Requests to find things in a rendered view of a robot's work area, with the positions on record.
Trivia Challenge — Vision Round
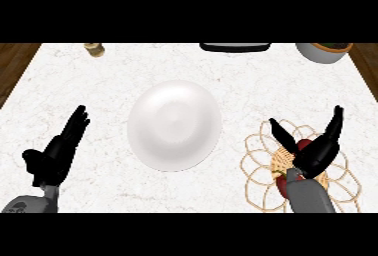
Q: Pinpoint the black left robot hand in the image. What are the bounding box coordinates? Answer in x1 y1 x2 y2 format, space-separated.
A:
20 104 91 188

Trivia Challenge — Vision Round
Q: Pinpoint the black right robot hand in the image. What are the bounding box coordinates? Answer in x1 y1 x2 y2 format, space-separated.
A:
267 105 345 180

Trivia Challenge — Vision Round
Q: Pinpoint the red tomato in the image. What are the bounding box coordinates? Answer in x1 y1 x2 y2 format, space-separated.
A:
274 138 314 200

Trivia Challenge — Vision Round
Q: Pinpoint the beige woven flower placemat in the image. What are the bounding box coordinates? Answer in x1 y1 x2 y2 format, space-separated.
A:
239 119 363 214

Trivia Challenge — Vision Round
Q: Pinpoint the white oval plate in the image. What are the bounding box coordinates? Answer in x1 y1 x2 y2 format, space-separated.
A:
125 79 223 173

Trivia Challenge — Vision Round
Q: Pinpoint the grey pot with brown rim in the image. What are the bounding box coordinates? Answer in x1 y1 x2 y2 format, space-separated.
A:
294 42 354 65

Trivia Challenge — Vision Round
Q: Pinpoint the tan cylindrical jar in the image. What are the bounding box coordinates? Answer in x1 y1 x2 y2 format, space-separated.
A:
82 42 106 58

